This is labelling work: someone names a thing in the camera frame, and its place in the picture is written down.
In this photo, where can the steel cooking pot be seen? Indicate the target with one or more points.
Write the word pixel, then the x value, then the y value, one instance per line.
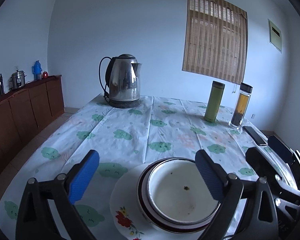
pixel 17 80

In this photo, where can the black smartphone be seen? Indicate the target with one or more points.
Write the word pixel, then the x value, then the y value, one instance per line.
pixel 255 136

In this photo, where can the white enamel bowl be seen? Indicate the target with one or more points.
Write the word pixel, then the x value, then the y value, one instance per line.
pixel 177 192

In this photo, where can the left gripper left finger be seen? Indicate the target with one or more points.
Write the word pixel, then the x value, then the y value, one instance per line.
pixel 68 188

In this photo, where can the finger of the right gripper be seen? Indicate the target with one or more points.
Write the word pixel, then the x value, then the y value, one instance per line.
pixel 263 168
pixel 280 149

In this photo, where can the red flower white plate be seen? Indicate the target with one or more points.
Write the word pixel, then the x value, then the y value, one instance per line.
pixel 127 216

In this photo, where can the framed wall panel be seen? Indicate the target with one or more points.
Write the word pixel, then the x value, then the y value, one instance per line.
pixel 275 36

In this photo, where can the green insulated bottle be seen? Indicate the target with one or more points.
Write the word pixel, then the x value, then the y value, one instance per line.
pixel 214 102

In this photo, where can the bamboo window blind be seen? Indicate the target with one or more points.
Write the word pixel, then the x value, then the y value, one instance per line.
pixel 216 40

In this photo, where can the blue thermos jug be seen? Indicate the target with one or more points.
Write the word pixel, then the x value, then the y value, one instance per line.
pixel 37 71

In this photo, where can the pink floral rimmed plate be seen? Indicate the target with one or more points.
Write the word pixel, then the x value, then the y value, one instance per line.
pixel 153 218

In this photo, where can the brown wooden sideboard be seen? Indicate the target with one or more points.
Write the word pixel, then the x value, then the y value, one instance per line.
pixel 27 111

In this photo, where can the stainless steel electric kettle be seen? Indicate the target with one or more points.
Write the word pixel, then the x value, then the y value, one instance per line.
pixel 122 77

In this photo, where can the glass tea bottle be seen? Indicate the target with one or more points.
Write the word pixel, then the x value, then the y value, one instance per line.
pixel 241 105

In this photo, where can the black steel thermos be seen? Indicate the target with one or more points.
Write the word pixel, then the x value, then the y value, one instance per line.
pixel 2 91

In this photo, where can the small red apple ornament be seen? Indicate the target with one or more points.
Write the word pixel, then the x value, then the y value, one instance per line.
pixel 45 75

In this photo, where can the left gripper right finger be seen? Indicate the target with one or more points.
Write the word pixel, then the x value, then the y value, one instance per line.
pixel 225 188

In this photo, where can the white tablecloth green clouds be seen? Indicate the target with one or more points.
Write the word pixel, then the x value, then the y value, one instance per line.
pixel 126 138

